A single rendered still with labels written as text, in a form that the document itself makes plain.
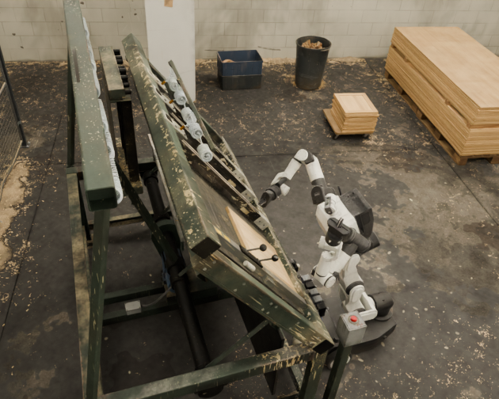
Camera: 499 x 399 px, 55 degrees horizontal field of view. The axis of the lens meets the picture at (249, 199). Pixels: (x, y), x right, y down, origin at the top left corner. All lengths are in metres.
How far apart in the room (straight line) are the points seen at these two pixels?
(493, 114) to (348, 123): 1.60
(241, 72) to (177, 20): 1.27
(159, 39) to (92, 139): 4.55
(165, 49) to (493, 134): 4.06
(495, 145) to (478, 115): 0.55
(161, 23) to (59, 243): 3.01
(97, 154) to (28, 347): 2.48
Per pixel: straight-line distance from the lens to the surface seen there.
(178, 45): 6.46
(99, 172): 1.77
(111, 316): 3.89
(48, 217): 5.10
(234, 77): 7.10
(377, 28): 8.59
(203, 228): 1.97
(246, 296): 2.31
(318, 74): 7.29
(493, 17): 9.52
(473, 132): 6.13
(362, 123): 6.19
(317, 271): 2.79
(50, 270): 4.57
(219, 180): 3.03
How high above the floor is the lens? 3.23
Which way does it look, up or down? 39 degrees down
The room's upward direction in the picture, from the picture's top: 4 degrees clockwise
